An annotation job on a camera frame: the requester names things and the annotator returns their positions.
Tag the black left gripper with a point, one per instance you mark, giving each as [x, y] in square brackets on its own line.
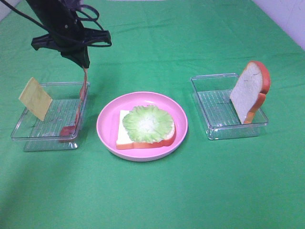
[69, 37]

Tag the pink round plate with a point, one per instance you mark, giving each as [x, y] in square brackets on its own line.
[108, 123]

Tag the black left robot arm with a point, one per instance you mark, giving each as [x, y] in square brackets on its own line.
[66, 10]

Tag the clear right plastic tray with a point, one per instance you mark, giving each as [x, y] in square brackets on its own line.
[211, 94]

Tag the toy bacon strip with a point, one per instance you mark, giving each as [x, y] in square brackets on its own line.
[84, 85]
[70, 130]

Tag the green tablecloth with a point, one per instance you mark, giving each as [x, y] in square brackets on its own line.
[249, 183]

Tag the toy bread slice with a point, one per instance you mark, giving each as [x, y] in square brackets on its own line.
[124, 138]
[249, 93]

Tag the yellow toy cheese slice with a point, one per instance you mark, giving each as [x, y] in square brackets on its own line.
[35, 99]

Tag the toy bacon strip front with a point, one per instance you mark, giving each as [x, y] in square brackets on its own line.
[70, 130]

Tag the green toy lettuce leaf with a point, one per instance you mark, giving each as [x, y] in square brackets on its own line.
[147, 124]

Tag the clear left plastic tray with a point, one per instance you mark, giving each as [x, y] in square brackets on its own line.
[37, 135]

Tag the clear plastic tray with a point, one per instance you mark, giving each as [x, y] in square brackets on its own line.
[211, 94]
[37, 135]

